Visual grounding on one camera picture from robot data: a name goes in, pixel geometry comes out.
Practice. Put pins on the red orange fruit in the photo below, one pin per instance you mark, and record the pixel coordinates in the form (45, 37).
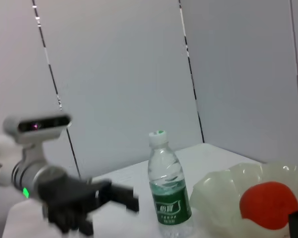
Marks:
(265, 205)

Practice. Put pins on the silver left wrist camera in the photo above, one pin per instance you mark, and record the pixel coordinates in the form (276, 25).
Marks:
(37, 129)

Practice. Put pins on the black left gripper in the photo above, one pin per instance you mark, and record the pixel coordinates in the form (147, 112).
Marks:
(72, 198)

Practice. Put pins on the pale green wavy fruit plate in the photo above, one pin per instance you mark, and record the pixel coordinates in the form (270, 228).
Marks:
(221, 188)

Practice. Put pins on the clear green-label water bottle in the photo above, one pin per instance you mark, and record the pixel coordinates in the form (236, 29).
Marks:
(170, 198)

